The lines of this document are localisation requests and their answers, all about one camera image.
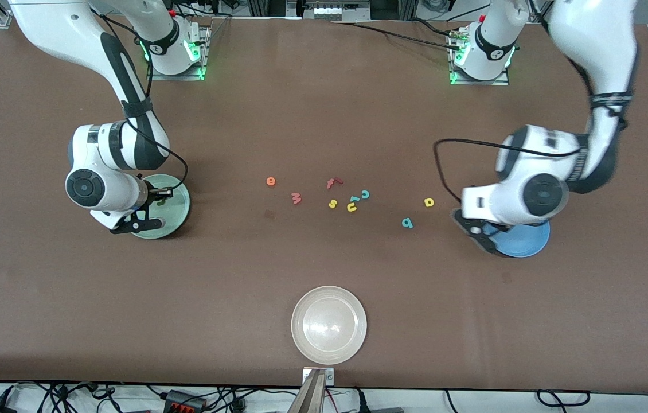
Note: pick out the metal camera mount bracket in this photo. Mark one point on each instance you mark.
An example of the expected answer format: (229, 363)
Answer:
(330, 377)

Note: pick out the aluminium camera mount beam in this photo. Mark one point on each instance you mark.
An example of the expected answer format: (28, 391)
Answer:
(309, 396)

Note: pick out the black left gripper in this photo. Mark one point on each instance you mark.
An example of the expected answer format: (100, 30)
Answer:
(501, 228)

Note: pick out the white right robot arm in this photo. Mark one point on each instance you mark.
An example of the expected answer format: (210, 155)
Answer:
(54, 23)

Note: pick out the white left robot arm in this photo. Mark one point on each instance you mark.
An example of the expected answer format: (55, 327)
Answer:
(593, 34)

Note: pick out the pink letter m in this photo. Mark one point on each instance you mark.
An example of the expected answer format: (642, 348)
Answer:
(296, 199)

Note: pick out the white plate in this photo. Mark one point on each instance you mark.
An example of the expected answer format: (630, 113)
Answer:
(329, 325)

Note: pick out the teal letter b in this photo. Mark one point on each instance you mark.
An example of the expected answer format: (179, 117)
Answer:
(408, 226)

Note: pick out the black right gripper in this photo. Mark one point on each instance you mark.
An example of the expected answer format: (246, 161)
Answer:
(154, 197)

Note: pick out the red letter f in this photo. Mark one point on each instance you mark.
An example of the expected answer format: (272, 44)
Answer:
(331, 184)

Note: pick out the blue plate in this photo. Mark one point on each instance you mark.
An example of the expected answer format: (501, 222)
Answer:
(530, 241)

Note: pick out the aluminium frame with connector box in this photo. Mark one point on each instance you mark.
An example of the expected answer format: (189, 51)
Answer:
(330, 10)

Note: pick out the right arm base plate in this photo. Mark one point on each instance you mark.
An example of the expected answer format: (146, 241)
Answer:
(205, 57)

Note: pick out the black power strip red switches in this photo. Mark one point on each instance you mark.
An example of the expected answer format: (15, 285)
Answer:
(183, 401)

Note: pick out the green plate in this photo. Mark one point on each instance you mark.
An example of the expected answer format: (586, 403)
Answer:
(178, 212)

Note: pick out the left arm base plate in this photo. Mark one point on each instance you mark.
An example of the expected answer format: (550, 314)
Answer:
(479, 82)

